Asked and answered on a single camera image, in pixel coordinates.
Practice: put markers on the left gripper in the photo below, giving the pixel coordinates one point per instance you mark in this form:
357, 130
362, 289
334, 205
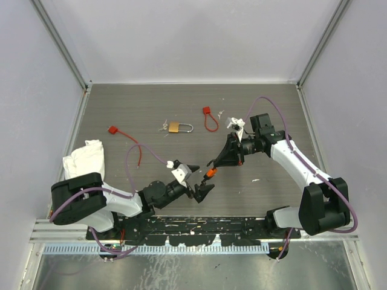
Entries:
200, 191

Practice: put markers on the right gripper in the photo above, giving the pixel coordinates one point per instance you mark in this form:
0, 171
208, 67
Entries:
232, 153

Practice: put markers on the black orange key bunch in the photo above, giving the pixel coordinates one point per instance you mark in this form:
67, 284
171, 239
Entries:
210, 173

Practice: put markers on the brass padlock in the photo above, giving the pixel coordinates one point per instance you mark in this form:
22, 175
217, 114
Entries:
176, 127

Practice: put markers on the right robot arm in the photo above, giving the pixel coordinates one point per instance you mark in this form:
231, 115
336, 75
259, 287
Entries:
324, 199

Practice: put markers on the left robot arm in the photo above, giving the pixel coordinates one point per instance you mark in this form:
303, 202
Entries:
87, 200

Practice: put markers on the white cloth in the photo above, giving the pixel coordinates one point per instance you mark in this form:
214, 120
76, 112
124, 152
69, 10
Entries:
87, 159

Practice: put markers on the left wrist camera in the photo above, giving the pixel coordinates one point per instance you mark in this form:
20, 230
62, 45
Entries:
180, 171

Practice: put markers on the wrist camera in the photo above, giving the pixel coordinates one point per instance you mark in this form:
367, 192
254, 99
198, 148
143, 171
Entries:
237, 125
180, 171

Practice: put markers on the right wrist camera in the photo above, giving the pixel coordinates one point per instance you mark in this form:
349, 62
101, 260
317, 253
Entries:
237, 125

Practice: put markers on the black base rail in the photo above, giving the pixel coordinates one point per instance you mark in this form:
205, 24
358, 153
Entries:
192, 231

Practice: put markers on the slotted cable duct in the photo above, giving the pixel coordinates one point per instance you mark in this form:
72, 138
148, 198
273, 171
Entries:
215, 248

